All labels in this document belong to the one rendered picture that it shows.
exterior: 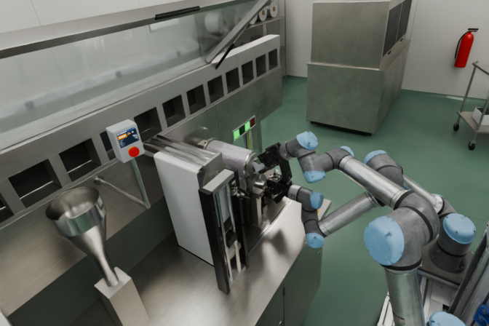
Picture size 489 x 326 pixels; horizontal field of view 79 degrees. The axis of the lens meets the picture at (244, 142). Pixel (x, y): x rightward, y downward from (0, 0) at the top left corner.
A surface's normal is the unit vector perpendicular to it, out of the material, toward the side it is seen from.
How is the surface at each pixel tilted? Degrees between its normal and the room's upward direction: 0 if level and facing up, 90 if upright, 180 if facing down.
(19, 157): 90
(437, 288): 0
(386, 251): 84
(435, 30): 90
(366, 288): 0
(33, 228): 90
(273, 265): 0
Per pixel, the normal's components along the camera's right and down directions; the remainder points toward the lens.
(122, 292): 0.82, 0.23
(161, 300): -0.08, -0.86
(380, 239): -0.92, 0.15
